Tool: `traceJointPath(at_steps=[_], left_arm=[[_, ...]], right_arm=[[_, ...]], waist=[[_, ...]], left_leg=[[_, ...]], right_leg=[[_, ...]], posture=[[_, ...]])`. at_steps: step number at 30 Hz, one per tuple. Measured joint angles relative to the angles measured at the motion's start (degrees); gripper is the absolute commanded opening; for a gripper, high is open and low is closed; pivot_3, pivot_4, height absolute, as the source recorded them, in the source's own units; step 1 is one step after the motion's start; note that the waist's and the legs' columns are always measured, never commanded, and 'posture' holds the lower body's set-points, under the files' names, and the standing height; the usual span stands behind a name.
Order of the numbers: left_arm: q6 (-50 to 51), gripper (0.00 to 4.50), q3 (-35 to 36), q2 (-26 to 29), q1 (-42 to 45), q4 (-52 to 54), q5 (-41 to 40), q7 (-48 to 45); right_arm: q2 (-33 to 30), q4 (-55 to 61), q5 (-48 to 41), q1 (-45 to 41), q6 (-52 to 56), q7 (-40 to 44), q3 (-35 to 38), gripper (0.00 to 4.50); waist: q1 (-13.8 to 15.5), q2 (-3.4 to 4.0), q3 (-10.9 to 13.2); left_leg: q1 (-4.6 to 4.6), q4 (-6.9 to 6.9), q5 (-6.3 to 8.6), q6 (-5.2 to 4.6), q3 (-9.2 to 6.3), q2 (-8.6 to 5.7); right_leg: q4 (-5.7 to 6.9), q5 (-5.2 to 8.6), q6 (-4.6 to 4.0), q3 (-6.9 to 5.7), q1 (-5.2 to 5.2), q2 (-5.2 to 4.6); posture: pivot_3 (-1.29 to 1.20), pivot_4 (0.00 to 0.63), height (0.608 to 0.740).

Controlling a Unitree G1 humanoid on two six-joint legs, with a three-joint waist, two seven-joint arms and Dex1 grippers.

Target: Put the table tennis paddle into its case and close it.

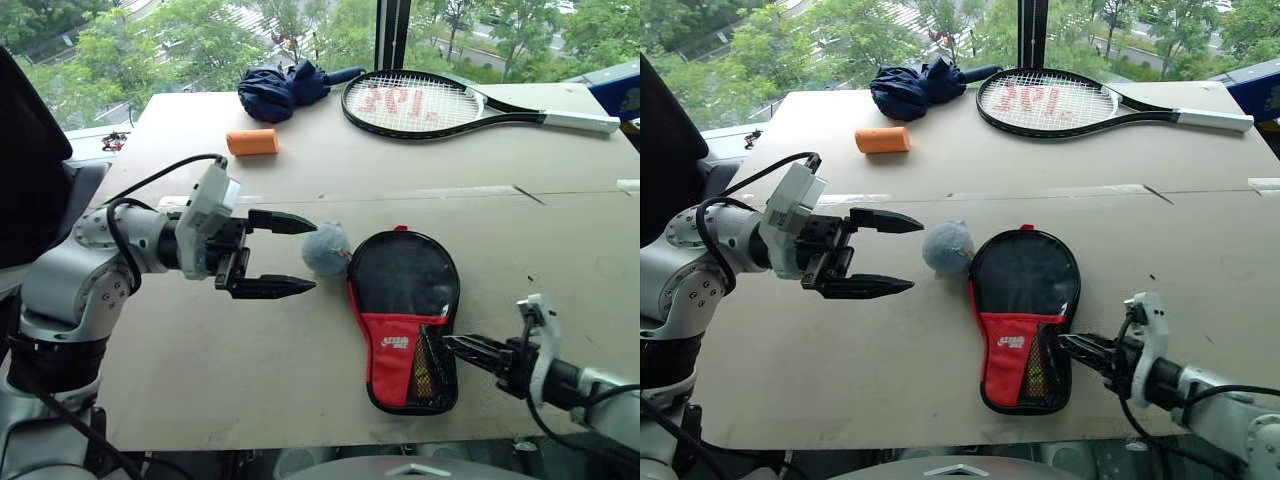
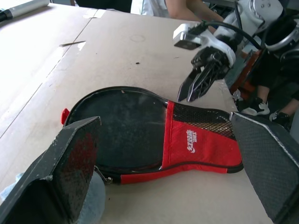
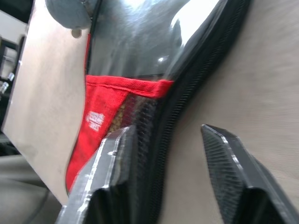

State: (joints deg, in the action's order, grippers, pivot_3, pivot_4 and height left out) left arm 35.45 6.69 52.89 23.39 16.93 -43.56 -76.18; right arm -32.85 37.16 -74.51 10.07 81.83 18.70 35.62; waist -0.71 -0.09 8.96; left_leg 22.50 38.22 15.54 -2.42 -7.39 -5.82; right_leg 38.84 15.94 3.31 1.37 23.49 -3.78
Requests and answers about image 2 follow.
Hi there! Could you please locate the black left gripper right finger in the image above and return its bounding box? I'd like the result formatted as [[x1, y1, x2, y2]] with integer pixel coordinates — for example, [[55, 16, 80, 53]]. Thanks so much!
[[229, 111, 299, 224]]

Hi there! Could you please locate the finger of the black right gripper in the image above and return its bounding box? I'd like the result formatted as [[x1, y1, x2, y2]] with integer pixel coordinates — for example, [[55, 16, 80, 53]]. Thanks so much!
[[177, 67, 203, 103], [186, 60, 221, 103]]

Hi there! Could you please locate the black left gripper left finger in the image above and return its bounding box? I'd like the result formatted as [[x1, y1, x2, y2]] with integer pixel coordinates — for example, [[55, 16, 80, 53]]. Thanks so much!
[[0, 116, 101, 224]]

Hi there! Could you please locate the red and black paddle case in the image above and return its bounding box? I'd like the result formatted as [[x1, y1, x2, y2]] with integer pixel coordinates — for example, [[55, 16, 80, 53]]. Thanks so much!
[[0, 85, 245, 224]]

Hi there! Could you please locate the black rubber table tennis paddle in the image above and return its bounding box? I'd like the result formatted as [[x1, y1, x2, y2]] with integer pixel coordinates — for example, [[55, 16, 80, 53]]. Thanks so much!
[[69, 92, 168, 171]]

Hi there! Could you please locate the black and white sneaker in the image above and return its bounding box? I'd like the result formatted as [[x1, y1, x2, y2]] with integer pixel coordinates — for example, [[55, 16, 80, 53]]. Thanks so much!
[[269, 110, 292, 131], [242, 97, 271, 117]]

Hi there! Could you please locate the person in black trousers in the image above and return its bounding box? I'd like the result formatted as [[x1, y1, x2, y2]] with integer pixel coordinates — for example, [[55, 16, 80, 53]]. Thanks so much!
[[247, 52, 299, 117]]

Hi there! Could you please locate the silver and black robot torso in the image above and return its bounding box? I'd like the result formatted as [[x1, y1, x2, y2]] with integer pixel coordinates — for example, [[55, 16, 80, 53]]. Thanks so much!
[[263, 16, 299, 70]]

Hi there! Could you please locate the person in white shirt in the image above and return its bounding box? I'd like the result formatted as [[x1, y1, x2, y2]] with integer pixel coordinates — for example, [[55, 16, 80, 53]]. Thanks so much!
[[130, 0, 170, 18]]

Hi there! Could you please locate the person in dark clothes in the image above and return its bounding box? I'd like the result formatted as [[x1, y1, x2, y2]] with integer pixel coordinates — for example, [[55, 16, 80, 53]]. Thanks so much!
[[75, 0, 133, 14]]

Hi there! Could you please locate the grey tube with black band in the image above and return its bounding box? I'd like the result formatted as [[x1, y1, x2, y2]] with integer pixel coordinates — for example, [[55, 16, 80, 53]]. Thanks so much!
[[0, 0, 50, 23]]

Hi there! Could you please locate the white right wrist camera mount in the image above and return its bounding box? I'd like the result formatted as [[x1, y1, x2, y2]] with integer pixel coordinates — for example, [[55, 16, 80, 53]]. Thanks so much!
[[172, 22, 236, 69]]

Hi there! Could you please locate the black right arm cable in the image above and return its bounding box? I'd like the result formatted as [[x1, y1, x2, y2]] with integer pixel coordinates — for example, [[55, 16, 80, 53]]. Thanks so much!
[[188, 20, 263, 50]]

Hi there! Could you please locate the red metal frame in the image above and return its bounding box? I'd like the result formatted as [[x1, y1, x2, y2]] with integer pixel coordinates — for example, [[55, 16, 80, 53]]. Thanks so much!
[[230, 48, 262, 100]]

